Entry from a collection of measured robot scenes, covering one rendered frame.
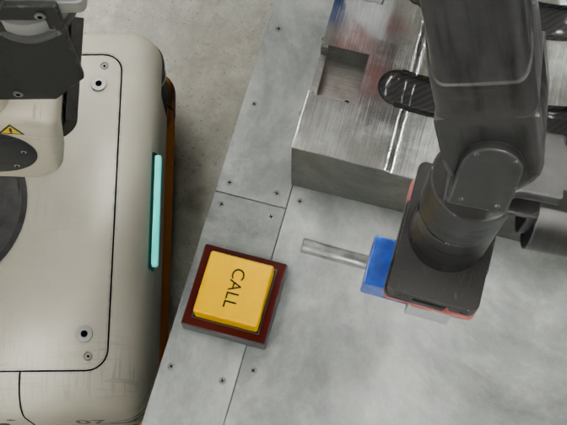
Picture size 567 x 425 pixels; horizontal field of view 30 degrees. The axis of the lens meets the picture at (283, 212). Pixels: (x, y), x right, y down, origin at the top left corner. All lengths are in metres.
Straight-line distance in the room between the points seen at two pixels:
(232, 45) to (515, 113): 1.47
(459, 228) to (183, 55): 1.39
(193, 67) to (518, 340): 1.14
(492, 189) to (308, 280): 0.41
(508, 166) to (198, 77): 1.43
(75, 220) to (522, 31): 1.13
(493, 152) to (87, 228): 1.07
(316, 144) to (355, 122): 0.04
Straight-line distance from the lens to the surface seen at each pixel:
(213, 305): 0.96
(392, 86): 0.98
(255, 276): 0.96
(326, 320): 0.99
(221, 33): 2.03
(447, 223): 0.67
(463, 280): 0.75
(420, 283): 0.75
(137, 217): 1.60
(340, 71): 1.01
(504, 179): 0.61
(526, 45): 0.56
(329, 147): 0.95
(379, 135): 0.96
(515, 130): 0.59
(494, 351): 1.00
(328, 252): 0.86
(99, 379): 1.53
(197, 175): 1.91
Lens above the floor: 1.76
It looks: 70 degrees down
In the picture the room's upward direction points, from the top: 1 degrees counter-clockwise
